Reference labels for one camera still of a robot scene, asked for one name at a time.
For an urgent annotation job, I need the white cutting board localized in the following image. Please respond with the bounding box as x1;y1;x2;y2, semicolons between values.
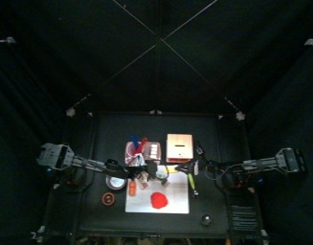
124;164;190;214

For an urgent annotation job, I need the black round dome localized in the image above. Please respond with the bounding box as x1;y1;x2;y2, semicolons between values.
199;213;214;226

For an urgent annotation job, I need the diagonal brace cord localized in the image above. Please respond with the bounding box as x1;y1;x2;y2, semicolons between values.
112;0;242;115
71;0;218;111

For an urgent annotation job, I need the blue plastic utensil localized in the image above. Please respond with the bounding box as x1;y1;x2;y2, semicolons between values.
128;134;141;151

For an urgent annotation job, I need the red plastic cup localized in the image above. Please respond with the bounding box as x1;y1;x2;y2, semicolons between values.
124;142;147;167

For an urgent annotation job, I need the pink wooden tray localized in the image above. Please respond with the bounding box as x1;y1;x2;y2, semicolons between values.
143;141;162;166

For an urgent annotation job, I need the red plastic utensil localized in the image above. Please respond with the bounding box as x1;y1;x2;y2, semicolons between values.
137;137;149;154

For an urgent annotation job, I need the wooden box with red front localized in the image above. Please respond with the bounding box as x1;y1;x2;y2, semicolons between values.
165;133;194;164

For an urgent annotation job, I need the red ring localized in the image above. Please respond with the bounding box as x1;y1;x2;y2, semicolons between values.
100;191;116;207

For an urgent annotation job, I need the red play dough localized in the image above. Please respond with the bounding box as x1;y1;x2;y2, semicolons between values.
150;191;170;210

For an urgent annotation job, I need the metal bowl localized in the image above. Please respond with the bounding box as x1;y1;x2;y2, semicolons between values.
104;174;128;191

